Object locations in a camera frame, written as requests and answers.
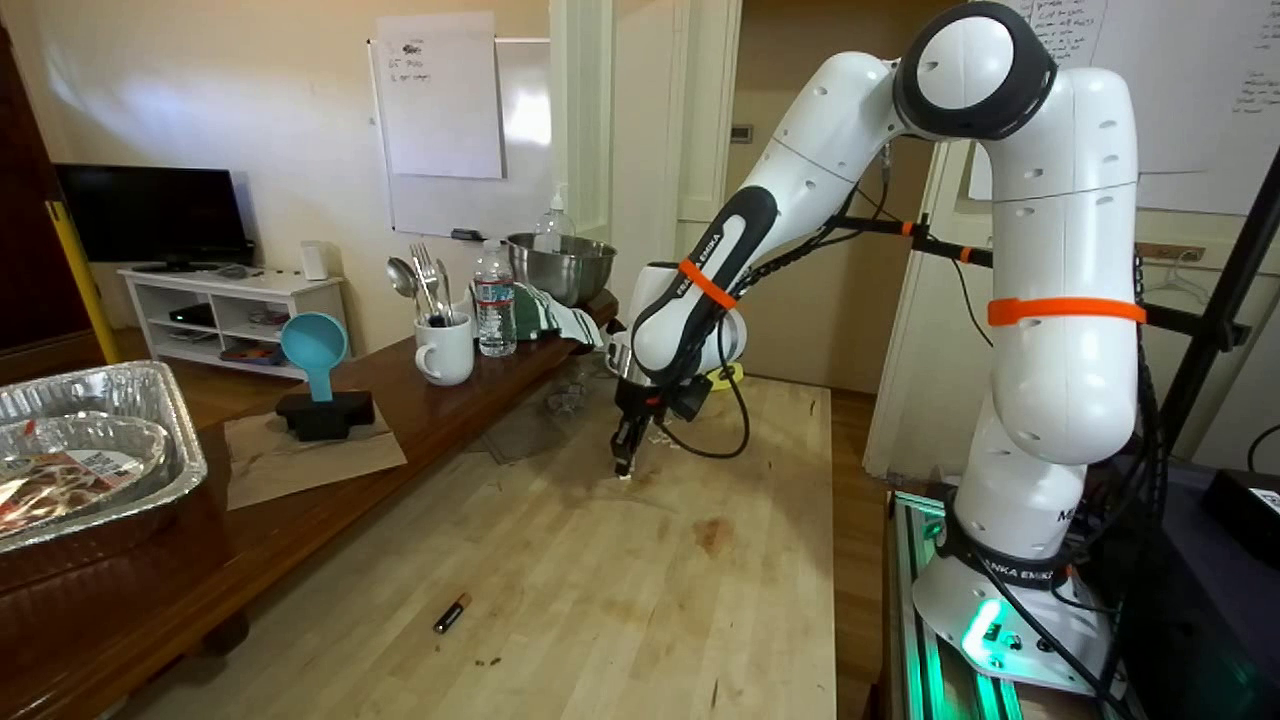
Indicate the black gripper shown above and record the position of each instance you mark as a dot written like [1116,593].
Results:
[645,414]

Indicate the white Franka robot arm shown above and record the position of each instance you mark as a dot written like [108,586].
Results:
[1067,385]

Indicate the lying clear plastic bottle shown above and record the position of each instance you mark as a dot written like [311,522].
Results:
[565,396]

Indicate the yellow banana shaped dish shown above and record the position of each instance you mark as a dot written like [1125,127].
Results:
[729,379]

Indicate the green striped white towel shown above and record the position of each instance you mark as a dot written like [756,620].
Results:
[562,316]

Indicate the steel mixing bowl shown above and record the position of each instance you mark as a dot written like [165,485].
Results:
[565,265]

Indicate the upright clear water bottle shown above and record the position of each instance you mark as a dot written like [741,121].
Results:
[495,306]

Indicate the white mug with utensils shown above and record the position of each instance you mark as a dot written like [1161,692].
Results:
[446,353]

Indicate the black marker pen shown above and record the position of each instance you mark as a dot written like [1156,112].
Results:
[450,615]

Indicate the clear soap pump bottle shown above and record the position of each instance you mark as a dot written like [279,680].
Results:
[548,226]

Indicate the metal spoons bunch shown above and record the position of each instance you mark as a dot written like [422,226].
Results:
[404,278]

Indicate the tall white cabinet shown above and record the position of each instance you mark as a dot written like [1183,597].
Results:
[922,385]

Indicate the black block stand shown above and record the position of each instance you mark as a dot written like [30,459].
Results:
[327,416]

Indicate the brown cardboard sheet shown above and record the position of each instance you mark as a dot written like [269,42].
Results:
[300,466]

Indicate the blue plastic scoop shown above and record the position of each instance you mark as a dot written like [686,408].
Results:
[314,346]

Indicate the black rod with orange clamps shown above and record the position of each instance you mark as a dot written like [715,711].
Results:
[934,246]

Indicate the white flip chart paper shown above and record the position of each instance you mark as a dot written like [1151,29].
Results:
[442,105]

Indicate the white television shelf unit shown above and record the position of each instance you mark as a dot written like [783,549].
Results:
[242,314]

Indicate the aluminium foil tray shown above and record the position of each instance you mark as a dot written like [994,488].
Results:
[124,446]

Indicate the dark wooden side table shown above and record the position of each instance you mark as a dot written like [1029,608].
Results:
[135,601]

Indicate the black flat television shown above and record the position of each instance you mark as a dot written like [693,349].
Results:
[153,213]

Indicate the yellow stick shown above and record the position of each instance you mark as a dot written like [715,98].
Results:
[81,282]

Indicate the black equipment box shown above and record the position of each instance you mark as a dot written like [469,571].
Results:
[1203,615]

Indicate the black tripod pole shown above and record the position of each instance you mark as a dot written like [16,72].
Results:
[1220,306]

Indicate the whiteboard with handwriting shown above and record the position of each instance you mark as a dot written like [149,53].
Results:
[1203,121]

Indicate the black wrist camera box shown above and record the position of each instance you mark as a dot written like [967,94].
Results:
[689,396]

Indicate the wall whiteboard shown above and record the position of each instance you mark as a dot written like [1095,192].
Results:
[527,162]

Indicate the white door frame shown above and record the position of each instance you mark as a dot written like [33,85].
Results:
[582,134]

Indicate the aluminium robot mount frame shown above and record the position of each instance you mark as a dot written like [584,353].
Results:
[922,640]

